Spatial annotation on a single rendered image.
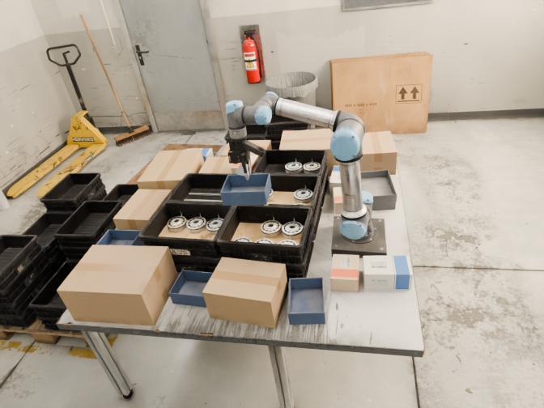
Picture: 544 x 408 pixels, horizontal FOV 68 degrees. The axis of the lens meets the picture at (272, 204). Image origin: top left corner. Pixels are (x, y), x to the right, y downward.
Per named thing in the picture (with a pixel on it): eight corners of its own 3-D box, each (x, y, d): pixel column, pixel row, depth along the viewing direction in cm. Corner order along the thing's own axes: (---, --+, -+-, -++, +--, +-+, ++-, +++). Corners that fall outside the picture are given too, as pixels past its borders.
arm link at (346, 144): (371, 223, 193) (364, 116, 163) (366, 244, 182) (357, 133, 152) (346, 222, 198) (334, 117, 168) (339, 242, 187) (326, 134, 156)
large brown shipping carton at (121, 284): (179, 277, 201) (168, 246, 190) (155, 326, 177) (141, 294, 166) (107, 274, 209) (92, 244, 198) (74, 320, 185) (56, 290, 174)
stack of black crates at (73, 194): (89, 216, 362) (69, 172, 337) (119, 216, 356) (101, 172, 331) (62, 245, 330) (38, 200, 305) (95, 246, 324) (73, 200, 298)
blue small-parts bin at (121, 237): (146, 240, 218) (142, 230, 214) (133, 259, 206) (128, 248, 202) (112, 239, 222) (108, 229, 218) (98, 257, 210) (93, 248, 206)
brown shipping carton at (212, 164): (212, 177, 280) (207, 157, 271) (243, 176, 275) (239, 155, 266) (199, 202, 255) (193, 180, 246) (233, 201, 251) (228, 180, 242)
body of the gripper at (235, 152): (234, 158, 190) (230, 133, 184) (252, 158, 188) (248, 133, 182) (229, 165, 183) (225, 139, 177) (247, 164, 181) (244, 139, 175)
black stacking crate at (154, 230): (238, 223, 214) (234, 205, 207) (219, 261, 191) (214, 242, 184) (170, 219, 224) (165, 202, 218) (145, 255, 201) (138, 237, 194)
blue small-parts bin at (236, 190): (271, 185, 190) (269, 173, 186) (266, 204, 178) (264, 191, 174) (230, 187, 194) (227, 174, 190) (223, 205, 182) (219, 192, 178)
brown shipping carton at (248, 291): (288, 289, 185) (285, 264, 176) (275, 328, 168) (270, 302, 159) (228, 282, 194) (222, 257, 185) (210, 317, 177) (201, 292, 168)
